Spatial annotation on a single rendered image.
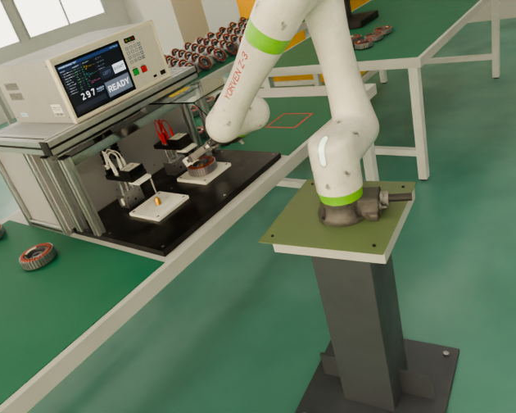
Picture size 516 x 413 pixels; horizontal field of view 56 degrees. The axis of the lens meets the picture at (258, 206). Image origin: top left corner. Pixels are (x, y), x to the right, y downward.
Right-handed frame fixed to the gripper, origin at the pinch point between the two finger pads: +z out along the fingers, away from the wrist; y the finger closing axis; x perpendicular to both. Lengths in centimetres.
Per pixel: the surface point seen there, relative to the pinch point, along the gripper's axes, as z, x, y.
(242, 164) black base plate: -6.3, -12.4, 8.9
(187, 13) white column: 240, 139, 290
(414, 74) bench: -17, -31, 136
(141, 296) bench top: -17, -23, -58
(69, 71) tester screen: -8, 43, -28
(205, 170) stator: -1.3, -6.1, -2.9
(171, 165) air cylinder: 12.8, 2.5, -4.0
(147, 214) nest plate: 2.5, -6.6, -30.8
